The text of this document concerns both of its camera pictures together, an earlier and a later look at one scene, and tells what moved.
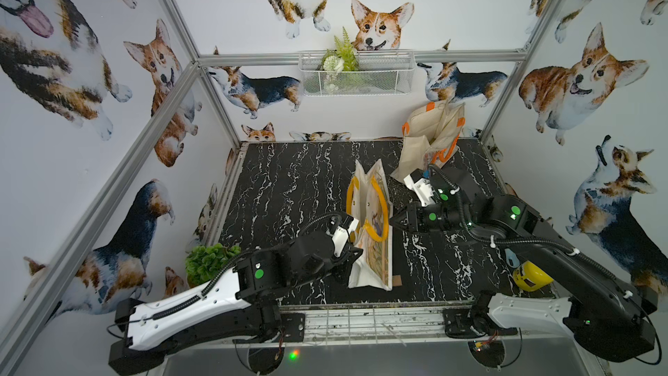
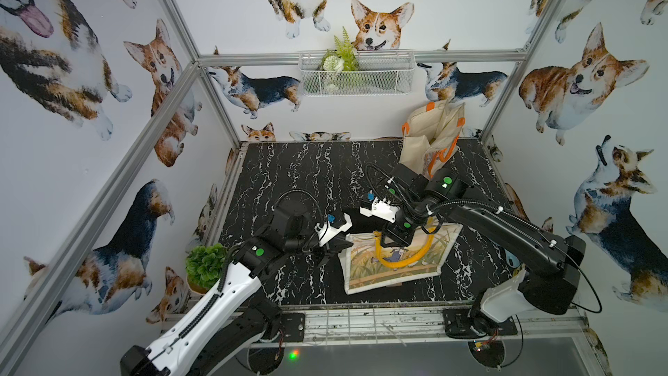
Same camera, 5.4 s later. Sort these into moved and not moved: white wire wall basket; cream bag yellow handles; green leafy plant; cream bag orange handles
Moved: cream bag yellow handles
Not moved: cream bag orange handles; green leafy plant; white wire wall basket
